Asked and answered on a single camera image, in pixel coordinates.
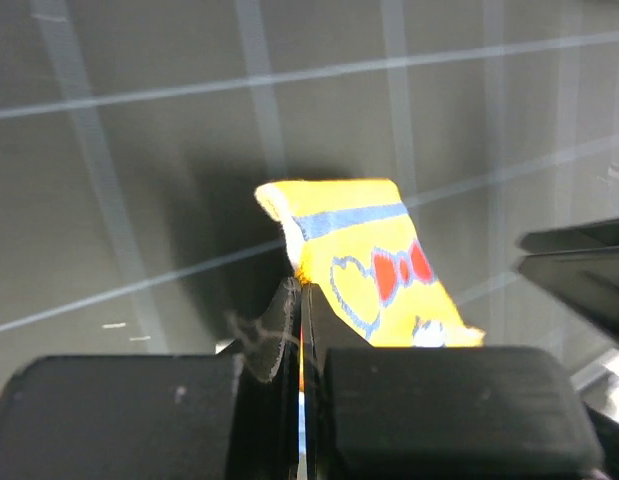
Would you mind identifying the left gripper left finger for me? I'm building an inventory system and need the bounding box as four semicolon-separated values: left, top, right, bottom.
0;278;301;479

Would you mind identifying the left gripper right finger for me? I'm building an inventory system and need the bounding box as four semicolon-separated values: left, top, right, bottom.
301;286;604;479

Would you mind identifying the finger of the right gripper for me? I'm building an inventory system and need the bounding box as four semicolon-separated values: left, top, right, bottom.
517;217;619;345

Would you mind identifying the yellow and blue towel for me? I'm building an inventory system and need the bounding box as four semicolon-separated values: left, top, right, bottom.
255;179;485;347

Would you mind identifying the black grid mat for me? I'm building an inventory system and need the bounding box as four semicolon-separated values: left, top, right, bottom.
0;1;619;391

